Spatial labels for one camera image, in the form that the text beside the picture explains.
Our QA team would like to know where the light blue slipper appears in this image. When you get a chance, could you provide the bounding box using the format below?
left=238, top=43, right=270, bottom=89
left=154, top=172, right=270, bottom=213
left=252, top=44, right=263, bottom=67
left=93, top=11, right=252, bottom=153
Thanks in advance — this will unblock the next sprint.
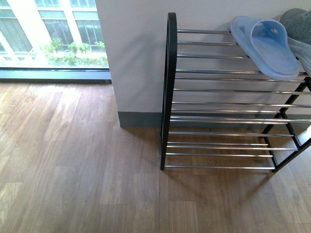
left=230, top=16, right=299, bottom=81

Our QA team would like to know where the grey knit sneaker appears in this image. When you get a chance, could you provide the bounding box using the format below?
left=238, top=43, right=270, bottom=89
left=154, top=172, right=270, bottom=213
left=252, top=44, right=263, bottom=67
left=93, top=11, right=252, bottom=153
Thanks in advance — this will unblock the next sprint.
left=279, top=8, right=311, bottom=76

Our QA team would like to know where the black metal shoe rack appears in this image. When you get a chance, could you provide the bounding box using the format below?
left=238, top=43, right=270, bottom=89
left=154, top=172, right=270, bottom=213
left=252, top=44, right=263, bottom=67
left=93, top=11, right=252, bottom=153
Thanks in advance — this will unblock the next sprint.
left=160, top=13, right=311, bottom=172

